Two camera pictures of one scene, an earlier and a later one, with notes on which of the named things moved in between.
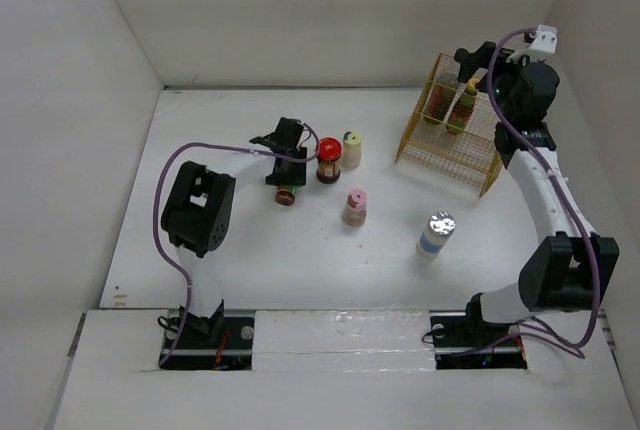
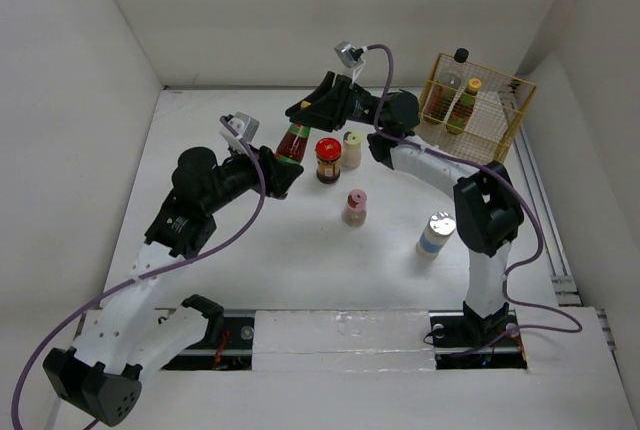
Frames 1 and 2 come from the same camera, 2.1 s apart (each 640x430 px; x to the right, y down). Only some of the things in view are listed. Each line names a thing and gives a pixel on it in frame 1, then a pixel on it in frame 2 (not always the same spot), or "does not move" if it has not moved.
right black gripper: x=470 y=62 -> x=327 y=107
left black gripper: x=295 y=177 -> x=277 y=171
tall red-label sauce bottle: x=440 y=97 does not move
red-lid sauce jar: x=329 y=152 does not move
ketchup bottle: x=463 y=110 does not move
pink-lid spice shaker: x=355 y=210 does not move
